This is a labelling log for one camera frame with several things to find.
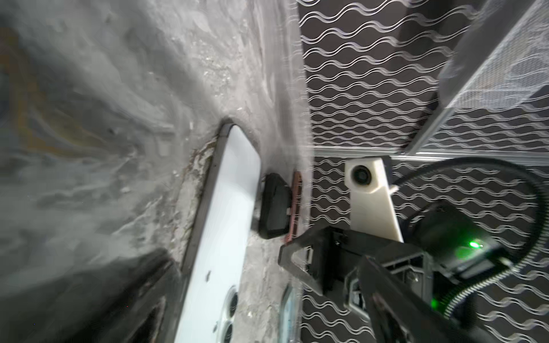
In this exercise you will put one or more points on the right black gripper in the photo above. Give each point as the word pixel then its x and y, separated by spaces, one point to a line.
pixel 307 257

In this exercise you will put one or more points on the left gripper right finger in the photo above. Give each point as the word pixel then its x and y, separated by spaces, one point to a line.
pixel 399 315

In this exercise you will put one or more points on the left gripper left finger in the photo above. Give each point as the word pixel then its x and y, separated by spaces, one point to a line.
pixel 147 310

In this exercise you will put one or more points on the black phone case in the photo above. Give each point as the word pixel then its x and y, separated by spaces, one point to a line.
pixel 276 207

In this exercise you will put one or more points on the pink phone case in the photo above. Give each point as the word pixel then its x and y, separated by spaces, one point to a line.
pixel 297 189

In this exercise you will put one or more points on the white phone face down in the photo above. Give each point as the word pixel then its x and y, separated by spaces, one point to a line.
pixel 214 257

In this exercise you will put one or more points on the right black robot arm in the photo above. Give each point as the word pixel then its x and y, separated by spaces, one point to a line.
pixel 465 258

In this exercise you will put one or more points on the light blue phone case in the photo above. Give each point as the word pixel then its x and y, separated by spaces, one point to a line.
pixel 289 315

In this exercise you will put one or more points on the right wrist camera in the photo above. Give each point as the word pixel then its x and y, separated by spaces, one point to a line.
pixel 370 184

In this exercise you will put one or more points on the white wire mesh basket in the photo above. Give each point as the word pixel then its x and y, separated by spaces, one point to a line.
pixel 500 62

